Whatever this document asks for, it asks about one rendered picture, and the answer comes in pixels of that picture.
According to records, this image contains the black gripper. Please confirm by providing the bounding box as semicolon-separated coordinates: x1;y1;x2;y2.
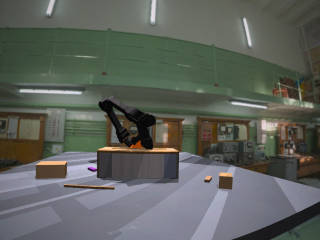
138;128;153;149

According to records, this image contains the small purple block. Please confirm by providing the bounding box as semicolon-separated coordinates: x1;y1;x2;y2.
87;167;97;172

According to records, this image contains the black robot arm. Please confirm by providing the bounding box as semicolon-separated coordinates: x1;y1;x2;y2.
98;96;156;148

